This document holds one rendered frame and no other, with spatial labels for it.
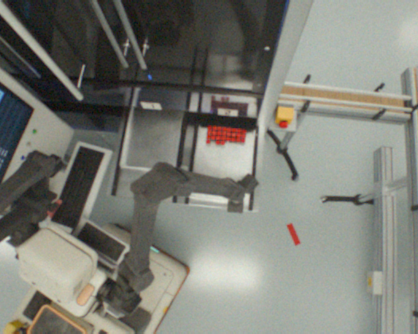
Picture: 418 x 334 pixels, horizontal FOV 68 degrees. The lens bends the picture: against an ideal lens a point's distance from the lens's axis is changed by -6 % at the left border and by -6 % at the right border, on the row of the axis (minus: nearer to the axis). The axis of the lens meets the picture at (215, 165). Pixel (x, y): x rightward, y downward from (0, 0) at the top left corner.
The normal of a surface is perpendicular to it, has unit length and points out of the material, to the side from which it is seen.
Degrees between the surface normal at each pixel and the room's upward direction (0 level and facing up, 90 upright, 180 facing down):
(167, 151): 0
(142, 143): 0
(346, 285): 0
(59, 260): 42
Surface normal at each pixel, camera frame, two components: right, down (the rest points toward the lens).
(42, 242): 0.32, -0.76
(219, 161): -0.02, -0.25
